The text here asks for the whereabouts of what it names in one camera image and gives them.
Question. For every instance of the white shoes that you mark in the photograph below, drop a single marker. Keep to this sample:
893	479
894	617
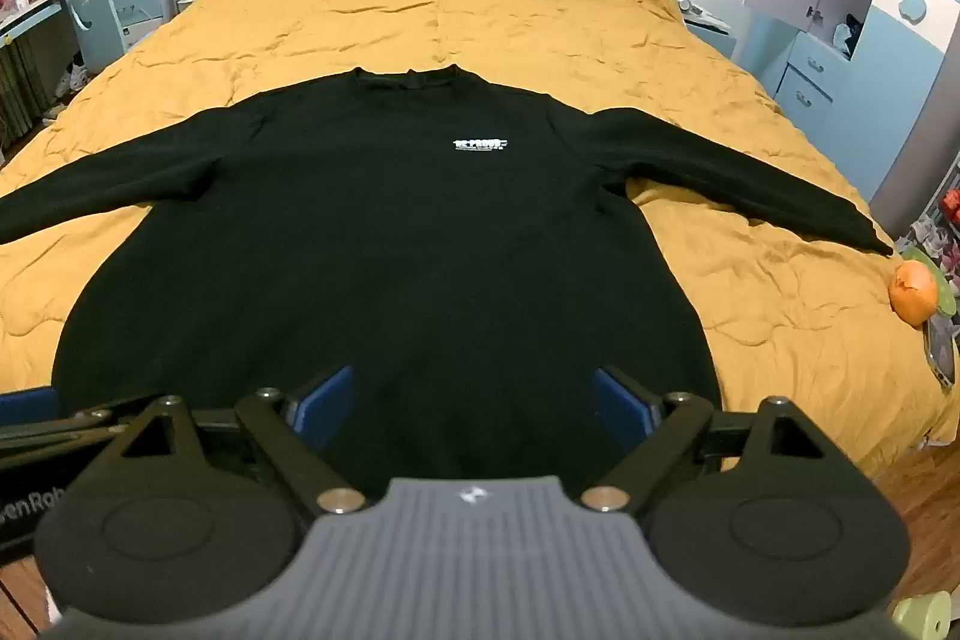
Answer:
67	85

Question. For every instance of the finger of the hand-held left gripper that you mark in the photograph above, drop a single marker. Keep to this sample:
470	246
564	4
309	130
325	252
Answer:
28	401

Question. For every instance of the green desk curtain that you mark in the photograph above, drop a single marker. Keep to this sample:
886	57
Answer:
22	93

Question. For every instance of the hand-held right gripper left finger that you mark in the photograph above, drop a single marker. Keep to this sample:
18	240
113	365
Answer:
326	398

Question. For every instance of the pale green cylinder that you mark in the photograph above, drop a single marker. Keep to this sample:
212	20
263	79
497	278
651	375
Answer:
924	616

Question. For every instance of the dark flat device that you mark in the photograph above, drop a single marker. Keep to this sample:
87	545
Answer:
943	351

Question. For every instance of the bedside table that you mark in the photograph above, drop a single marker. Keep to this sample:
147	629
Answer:
712	40

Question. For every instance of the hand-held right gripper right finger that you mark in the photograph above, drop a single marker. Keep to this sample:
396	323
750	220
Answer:
621	401

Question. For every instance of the orange ball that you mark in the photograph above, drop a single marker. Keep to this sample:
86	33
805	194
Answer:
911	295

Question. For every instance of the red toy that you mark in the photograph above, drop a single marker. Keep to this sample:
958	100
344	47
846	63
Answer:
952	203

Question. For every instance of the blue and white chair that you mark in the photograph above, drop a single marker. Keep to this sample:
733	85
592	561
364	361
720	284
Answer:
94	21

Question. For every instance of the blue and white drawer unit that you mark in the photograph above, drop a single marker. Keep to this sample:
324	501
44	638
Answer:
814	70

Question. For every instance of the black long-sleeve sweater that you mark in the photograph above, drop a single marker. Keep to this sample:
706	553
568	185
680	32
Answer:
375	235

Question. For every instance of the green plate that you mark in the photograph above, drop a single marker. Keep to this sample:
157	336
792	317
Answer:
946	291

